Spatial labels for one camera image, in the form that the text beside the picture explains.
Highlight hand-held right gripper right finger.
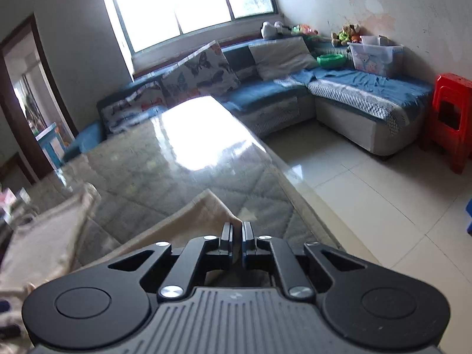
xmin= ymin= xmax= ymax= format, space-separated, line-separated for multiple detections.
xmin=241 ymin=221 xmax=370 ymax=300

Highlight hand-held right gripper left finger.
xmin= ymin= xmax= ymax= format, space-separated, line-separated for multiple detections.
xmin=106 ymin=222 xmax=234 ymax=300

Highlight beige garment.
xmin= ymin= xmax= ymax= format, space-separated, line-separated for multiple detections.
xmin=0 ymin=182 xmax=244 ymax=305

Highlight blue corner sofa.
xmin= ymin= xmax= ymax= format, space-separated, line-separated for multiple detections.
xmin=64 ymin=37 xmax=434 ymax=163

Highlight small butterfly print pillow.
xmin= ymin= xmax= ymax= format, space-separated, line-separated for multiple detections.
xmin=160 ymin=65 xmax=201 ymax=108

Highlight long butterfly print pillow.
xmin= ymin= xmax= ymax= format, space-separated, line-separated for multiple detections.
xmin=99 ymin=81 xmax=167 ymax=134

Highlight large butterfly print pillow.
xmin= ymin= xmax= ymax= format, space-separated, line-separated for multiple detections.
xmin=183 ymin=40 xmax=241 ymax=97

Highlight grey pillow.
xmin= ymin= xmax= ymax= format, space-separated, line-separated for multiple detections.
xmin=248 ymin=36 xmax=320 ymax=81

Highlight blue sofa blanket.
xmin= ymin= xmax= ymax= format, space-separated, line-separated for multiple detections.
xmin=291 ymin=67 xmax=433 ymax=108

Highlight small blue table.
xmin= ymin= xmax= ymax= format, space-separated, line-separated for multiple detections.
xmin=35 ymin=123 xmax=69 ymax=171

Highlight green plastic basin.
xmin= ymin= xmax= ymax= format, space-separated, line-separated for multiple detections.
xmin=316 ymin=53 xmax=348 ymax=69

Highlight white plush toy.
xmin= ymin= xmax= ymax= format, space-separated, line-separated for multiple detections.
xmin=260 ymin=20 xmax=285 ymax=40

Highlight colourful plastic toy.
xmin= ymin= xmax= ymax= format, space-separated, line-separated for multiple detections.
xmin=291 ymin=24 xmax=320 ymax=38

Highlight clear plastic storage box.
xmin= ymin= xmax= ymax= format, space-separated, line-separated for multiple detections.
xmin=347 ymin=35 xmax=405 ymax=78

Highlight brown plush toys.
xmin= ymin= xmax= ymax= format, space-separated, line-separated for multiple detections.
xmin=331 ymin=24 xmax=362 ymax=47

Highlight red plastic stool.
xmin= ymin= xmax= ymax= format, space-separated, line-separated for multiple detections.
xmin=423 ymin=73 xmax=472 ymax=175

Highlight window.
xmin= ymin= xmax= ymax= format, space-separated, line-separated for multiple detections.
xmin=96 ymin=0 xmax=278 ymax=55

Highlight brown door frame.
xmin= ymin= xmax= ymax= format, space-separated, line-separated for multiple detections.
xmin=0 ymin=13 xmax=80 ymax=186

